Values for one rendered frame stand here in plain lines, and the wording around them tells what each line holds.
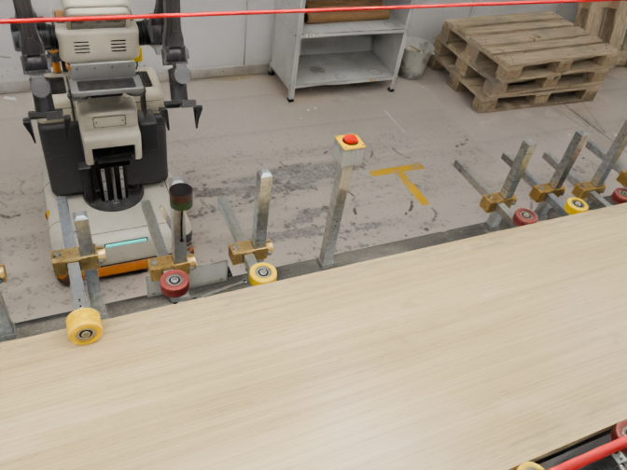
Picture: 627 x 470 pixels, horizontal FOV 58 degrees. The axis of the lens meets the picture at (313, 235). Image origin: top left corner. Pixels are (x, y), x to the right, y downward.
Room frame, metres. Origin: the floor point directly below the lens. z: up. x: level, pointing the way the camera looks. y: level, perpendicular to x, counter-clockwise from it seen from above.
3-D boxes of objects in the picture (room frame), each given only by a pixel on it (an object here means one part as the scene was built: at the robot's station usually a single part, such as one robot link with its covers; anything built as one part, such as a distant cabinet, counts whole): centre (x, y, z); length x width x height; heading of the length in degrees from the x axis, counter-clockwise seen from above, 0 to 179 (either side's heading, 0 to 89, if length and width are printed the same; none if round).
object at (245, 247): (1.29, 0.19, 0.84); 0.14 x 0.06 x 0.05; 120
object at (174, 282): (1.06, 0.36, 0.85); 0.08 x 0.08 x 0.11
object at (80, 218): (1.05, 0.60, 0.87); 0.04 x 0.04 x 0.48; 30
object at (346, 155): (1.43, -0.06, 1.18); 0.07 x 0.07 x 0.08; 30
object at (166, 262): (1.16, 0.40, 0.85); 0.14 x 0.06 x 0.05; 120
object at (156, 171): (2.16, 1.04, 0.59); 0.55 x 0.34 x 0.83; 120
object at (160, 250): (1.23, 0.46, 0.84); 0.43 x 0.03 x 0.04; 30
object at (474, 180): (1.82, -0.64, 0.84); 0.43 x 0.03 x 0.04; 30
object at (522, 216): (1.65, -0.74, 0.85); 0.08 x 0.08 x 0.11
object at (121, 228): (2.08, 0.99, 0.16); 0.67 x 0.64 x 0.25; 30
